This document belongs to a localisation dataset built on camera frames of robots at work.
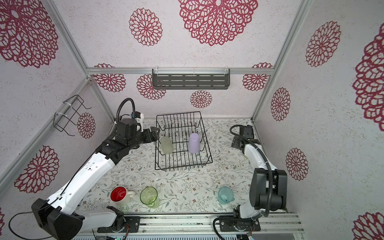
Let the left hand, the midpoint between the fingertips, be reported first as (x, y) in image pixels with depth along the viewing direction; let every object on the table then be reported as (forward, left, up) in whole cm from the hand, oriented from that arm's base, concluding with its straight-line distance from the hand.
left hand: (152, 133), depth 76 cm
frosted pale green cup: (+5, -5, -19) cm, 20 cm away
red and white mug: (-23, +20, -26) cm, 40 cm away
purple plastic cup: (+4, -21, -17) cm, 28 cm away
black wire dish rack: (+12, -14, -25) cm, 31 cm away
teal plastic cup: (-23, -38, -27) cm, 53 cm away
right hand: (+4, -51, -15) cm, 53 cm away
